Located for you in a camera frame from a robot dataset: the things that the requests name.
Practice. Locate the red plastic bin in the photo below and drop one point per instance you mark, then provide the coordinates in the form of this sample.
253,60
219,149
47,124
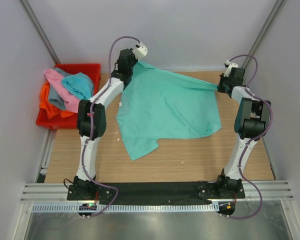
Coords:
92,70

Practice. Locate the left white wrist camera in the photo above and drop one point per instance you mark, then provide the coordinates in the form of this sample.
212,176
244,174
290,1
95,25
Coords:
140,51

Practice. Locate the grey t shirt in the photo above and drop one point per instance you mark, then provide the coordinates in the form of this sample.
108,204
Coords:
53,97

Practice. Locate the orange t shirt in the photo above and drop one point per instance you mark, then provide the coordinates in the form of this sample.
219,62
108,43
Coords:
51,110

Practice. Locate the pink t shirt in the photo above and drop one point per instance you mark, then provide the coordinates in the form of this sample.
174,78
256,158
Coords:
55,79

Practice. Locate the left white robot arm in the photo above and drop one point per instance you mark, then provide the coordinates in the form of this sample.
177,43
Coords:
91,119

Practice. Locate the slotted cable duct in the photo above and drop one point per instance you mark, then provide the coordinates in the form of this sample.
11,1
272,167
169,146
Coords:
90,208

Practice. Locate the teal green t shirt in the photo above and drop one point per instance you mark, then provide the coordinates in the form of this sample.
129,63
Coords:
159,104

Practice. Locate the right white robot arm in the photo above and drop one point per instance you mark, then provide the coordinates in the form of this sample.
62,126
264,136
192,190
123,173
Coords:
252,119

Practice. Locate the sky blue t shirt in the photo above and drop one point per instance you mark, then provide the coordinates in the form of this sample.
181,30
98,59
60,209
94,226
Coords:
79,85

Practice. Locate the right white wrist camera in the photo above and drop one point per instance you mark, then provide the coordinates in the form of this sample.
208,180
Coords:
229,66

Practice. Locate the corner aluminium post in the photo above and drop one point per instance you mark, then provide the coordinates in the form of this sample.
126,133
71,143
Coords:
39,30
267,24

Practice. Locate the aluminium frame rail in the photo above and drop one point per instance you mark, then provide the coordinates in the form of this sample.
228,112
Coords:
44,193

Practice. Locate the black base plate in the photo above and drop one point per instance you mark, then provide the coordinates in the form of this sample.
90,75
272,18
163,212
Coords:
152,193

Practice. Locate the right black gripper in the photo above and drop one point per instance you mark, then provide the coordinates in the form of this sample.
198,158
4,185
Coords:
220,88

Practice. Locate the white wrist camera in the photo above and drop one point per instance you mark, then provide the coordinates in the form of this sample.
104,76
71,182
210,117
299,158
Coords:
140,51
229,66

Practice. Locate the left corner aluminium post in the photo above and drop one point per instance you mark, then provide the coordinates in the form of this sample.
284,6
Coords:
39,30

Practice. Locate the right corner aluminium post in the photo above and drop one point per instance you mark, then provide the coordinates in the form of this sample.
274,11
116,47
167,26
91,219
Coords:
267,24

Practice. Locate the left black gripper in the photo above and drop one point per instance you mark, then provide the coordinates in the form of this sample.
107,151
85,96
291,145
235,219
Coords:
133,58

